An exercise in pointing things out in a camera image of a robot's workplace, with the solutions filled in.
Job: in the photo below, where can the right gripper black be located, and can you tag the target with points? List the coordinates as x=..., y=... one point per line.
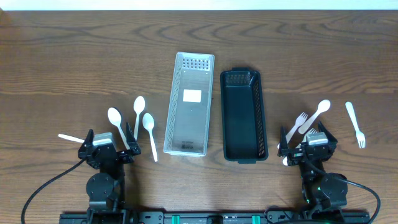
x=310, y=152

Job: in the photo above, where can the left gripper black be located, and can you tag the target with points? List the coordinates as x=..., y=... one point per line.
x=107, y=151

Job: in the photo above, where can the white plastic fork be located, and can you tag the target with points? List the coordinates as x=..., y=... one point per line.
x=312, y=131
x=361, y=139
x=301, y=119

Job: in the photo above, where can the white plastic spoon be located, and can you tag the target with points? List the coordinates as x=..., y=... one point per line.
x=148, y=124
x=139, y=106
x=323, y=106
x=115, y=119

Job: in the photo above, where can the black perforated plastic basket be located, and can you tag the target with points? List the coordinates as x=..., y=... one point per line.
x=243, y=116

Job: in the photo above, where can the white perforated plastic basket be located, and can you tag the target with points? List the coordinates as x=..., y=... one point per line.
x=188, y=119

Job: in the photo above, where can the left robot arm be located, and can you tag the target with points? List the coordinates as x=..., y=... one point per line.
x=106, y=189

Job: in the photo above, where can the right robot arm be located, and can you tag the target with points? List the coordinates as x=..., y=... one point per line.
x=324, y=192

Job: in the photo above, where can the white plastic utensil far left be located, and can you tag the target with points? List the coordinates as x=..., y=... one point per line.
x=70, y=138

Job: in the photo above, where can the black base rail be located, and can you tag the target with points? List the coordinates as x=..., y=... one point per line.
x=269, y=216

